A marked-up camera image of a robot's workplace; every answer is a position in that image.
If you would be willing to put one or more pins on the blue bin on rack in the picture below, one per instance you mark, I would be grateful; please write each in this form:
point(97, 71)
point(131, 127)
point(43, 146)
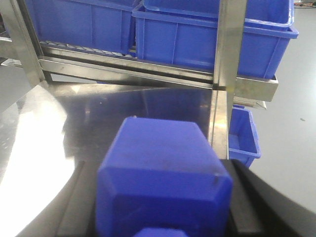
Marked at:
point(101, 24)
point(184, 32)

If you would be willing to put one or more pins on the stainless steel flow rack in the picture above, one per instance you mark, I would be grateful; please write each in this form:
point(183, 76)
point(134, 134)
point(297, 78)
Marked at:
point(40, 62)

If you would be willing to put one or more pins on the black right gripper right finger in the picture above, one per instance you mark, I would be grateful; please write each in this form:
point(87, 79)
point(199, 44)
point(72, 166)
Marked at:
point(259, 210)

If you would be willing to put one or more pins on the blue bin left on rack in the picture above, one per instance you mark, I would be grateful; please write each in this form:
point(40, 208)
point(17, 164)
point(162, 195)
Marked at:
point(101, 24)

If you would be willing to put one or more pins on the blue bin right on rack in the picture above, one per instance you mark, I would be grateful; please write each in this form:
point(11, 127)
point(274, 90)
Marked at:
point(184, 32)

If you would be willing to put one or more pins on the blue bin below rack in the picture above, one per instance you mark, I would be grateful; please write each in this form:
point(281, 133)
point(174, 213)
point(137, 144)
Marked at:
point(243, 138)

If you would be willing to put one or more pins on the blue bottle-shaped part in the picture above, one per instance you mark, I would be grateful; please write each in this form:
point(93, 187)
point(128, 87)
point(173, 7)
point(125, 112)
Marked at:
point(161, 174)

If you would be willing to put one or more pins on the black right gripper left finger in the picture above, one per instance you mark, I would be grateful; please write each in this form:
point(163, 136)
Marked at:
point(79, 217)

